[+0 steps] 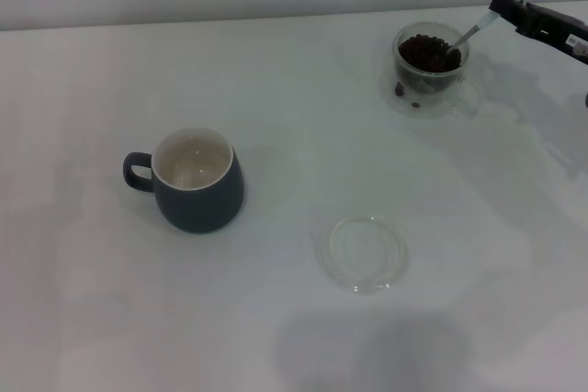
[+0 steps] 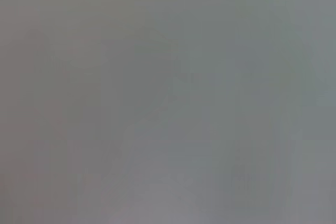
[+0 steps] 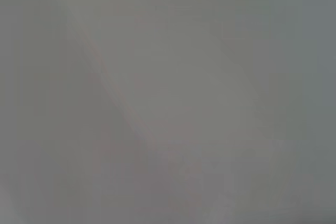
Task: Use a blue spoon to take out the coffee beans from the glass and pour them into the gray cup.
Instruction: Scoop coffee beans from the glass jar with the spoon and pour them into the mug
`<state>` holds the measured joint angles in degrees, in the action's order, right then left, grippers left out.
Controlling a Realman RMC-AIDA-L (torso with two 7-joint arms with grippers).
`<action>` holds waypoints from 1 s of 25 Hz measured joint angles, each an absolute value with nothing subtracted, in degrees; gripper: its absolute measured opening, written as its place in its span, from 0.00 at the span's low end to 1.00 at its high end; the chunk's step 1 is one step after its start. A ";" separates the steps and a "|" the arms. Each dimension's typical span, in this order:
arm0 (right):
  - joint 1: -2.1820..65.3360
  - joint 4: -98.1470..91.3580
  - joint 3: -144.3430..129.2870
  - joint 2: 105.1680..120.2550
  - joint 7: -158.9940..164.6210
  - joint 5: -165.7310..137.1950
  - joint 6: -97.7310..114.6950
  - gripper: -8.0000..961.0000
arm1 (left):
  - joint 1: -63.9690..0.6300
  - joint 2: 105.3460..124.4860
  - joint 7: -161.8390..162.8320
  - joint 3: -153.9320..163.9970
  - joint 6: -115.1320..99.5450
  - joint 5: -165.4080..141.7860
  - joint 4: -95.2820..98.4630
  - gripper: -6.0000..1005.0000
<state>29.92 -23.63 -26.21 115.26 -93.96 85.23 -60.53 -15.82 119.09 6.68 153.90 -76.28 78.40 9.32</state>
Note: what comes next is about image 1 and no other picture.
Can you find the metal spoon light blue handle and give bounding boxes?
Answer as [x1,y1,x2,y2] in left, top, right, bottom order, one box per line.
[444,0,527,53]

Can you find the dark blue-grey ceramic mug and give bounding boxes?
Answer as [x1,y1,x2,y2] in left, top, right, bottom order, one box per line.
[122,127,246,235]

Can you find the clear glass saucer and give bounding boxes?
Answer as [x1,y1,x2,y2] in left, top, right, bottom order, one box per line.
[316,213,409,295]

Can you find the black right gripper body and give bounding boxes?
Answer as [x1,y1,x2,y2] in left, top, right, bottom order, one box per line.
[549,13,588,67]

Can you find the clear double-walled glass cup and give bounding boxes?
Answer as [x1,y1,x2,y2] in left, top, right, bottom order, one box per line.
[380,21,486,118]

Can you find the coffee beans in glass cup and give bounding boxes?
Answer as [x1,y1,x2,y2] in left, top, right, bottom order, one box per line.
[397,32,463,90]

